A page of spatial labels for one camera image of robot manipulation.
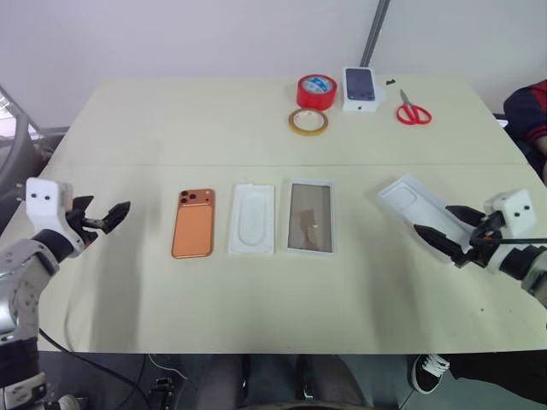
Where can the black and white sneaker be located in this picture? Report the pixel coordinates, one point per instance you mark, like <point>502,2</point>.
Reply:
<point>427,373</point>

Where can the yellow tape roll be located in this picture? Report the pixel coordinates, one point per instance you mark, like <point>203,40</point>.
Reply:
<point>295,124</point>

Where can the red tape roll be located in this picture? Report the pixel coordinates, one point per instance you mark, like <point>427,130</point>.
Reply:
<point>317,96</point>

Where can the black device on floor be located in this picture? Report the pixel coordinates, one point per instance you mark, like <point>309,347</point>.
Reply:
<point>164,386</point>

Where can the grey metal chair frame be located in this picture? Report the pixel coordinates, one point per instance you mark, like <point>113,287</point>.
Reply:
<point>17,141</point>

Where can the white smartphone box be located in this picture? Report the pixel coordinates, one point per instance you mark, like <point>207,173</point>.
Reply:
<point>361,87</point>

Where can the person in dark jacket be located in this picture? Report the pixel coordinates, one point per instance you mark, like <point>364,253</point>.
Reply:
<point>527,115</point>

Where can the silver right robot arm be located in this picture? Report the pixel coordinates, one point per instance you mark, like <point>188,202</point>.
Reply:
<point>527,267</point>

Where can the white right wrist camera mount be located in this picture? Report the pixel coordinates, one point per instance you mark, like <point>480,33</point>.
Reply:
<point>515,211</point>

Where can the grey metal pole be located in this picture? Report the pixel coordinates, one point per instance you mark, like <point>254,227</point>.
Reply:
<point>376,30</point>

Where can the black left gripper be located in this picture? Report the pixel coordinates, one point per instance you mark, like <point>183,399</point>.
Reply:
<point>79,224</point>

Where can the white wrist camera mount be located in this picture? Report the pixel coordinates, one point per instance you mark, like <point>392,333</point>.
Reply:
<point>42,205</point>
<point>515,211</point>

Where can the orange smartphone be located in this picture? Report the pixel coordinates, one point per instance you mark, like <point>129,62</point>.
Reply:
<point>193,226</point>

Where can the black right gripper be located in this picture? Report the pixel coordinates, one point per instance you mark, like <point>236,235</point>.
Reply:
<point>480,245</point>

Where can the black trouser leg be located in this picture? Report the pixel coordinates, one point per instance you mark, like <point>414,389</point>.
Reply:
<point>500,365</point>

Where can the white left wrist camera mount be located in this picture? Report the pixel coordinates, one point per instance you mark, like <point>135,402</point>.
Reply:
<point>42,205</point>

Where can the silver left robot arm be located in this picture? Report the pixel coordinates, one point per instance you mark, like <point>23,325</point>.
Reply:
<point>19,265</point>

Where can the white phone tray insert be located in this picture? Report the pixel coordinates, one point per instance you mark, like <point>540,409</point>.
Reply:
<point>252,220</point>

